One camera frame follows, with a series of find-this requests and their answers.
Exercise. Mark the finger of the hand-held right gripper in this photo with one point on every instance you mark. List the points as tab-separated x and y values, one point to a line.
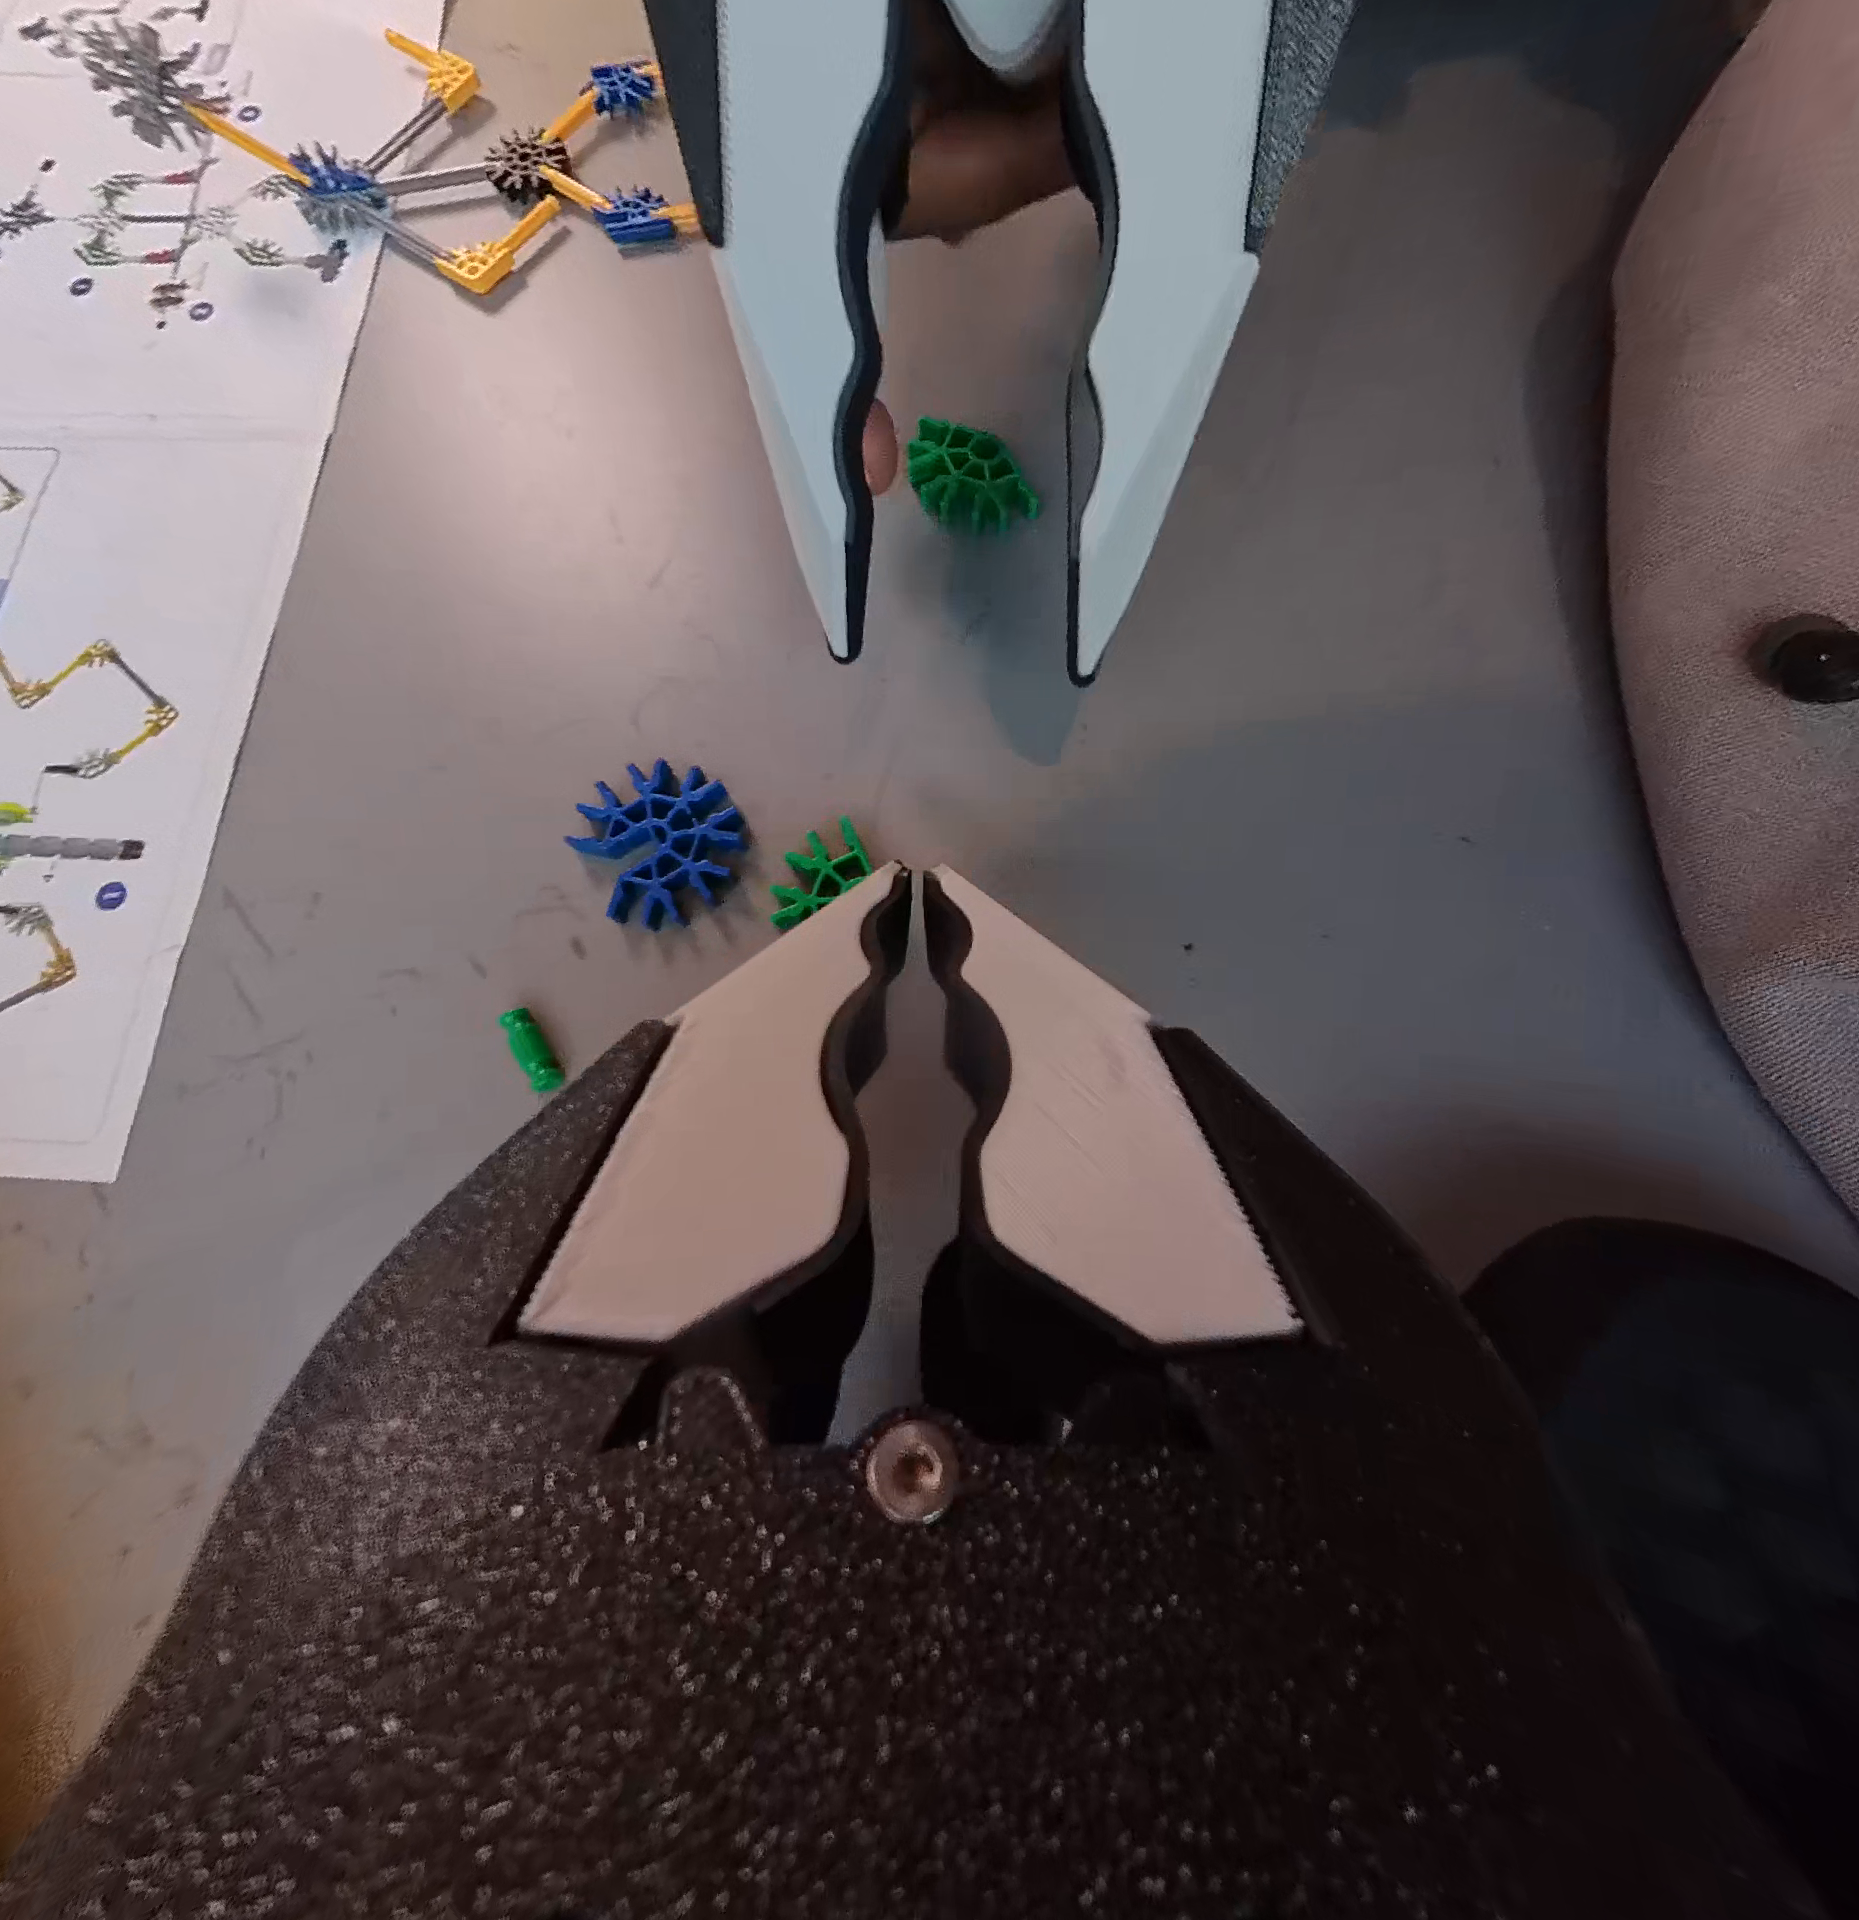
1185	226
786	226

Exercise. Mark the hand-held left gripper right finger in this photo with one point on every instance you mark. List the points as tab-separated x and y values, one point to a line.
1108	1172

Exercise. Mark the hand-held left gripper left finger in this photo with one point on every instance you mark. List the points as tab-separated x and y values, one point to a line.
719	1172

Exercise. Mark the yellow toy rod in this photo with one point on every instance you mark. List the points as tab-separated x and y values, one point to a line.
411	53
532	229

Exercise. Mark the multicolour rod and connector assembly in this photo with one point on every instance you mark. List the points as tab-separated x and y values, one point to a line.
526	165

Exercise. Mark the green fan connector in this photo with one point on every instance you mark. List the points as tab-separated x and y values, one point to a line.
816	884
971	476

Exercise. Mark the blue snowflake connector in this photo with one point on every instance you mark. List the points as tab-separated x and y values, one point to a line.
661	842

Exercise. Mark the grey connector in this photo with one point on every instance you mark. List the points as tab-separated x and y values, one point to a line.
245	142

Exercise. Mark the person's right hand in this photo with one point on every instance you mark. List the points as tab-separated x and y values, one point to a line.
989	165

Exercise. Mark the small dark green rod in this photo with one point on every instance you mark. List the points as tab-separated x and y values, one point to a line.
532	1052

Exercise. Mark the person's torso in beige sweater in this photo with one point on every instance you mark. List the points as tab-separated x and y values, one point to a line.
1769	374

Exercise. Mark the white toy instruction sheet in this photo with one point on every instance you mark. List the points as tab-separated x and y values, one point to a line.
119	525

